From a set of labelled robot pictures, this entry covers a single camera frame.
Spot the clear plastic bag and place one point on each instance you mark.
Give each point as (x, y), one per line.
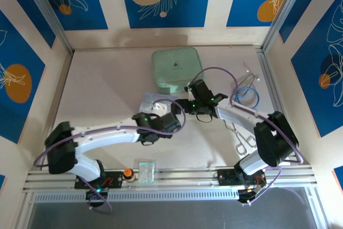
(147, 103)

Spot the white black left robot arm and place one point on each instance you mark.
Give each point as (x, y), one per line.
(107, 133)

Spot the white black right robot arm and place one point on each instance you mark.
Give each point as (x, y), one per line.
(235, 116)

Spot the mint green square case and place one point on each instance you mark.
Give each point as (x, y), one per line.
(174, 68)

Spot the clear plastic box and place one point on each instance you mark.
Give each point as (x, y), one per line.
(147, 172)

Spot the blue tube stethoscope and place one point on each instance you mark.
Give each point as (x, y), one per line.
(249, 92)

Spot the orange button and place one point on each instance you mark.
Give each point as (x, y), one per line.
(128, 174)

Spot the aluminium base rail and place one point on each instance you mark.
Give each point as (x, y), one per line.
(182, 176)

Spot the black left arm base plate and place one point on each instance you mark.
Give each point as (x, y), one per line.
(113, 179)

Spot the aluminium table side rail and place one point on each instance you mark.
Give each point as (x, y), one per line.
(273, 84)

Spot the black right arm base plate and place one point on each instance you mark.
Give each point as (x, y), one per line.
(227, 178)

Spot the aluminium frame post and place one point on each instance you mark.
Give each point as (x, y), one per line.
(48, 11)
(281, 9)

